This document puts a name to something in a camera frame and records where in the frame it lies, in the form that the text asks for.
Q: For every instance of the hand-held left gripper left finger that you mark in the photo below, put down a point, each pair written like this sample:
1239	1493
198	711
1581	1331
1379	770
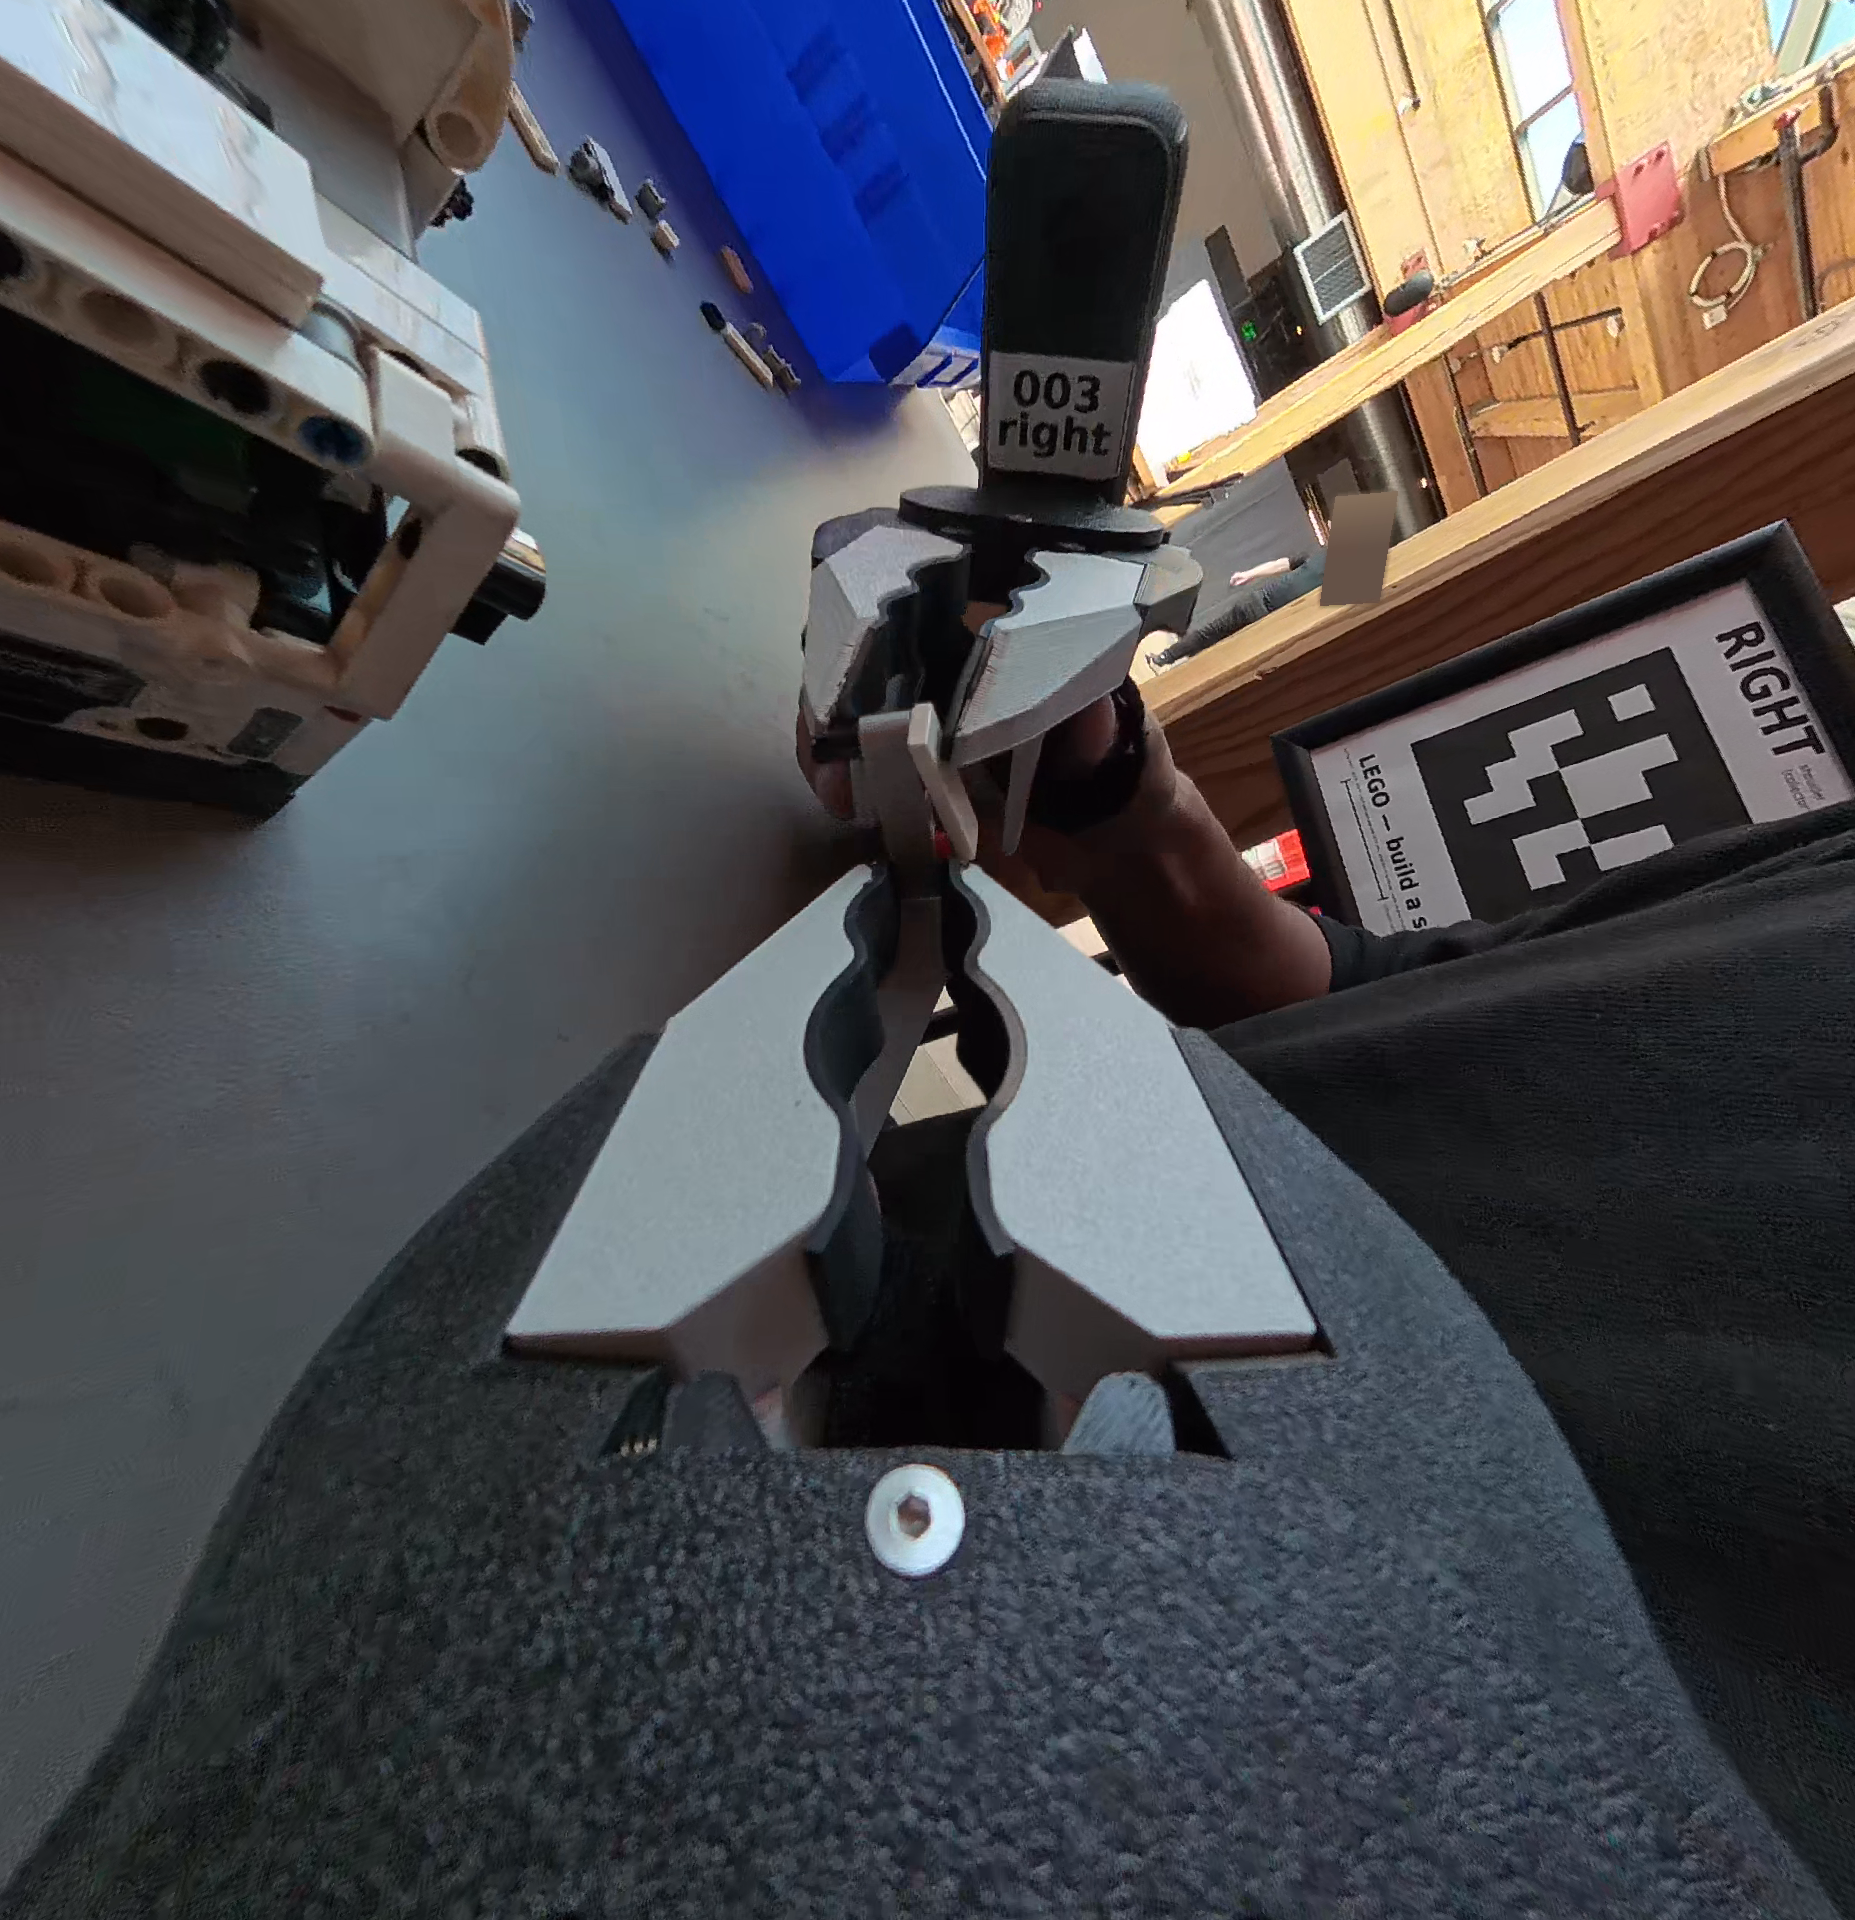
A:
688	1186

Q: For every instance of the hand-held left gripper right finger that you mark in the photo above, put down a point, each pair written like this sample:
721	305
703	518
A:
1138	1186

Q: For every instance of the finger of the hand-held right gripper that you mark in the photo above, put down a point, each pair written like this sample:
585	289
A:
859	631
1070	662

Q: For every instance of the white thin lego plate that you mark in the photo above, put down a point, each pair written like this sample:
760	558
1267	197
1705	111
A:
939	781

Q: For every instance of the white lego truck model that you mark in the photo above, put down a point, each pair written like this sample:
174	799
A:
192	301

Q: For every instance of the scattered small lego pieces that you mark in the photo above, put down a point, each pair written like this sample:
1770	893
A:
597	173

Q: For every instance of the person's right hand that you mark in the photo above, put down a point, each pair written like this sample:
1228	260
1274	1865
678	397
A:
1116	872

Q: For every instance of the blue plastic bin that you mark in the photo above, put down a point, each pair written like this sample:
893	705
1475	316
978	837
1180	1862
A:
837	180

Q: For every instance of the black framed marker sign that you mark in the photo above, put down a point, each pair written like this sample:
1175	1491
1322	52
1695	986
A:
1587	750

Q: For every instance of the wooden workbench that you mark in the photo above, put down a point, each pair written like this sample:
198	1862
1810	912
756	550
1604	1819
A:
1618	496

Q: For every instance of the ribbed silver duct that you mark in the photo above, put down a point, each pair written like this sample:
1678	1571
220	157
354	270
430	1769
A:
1316	91

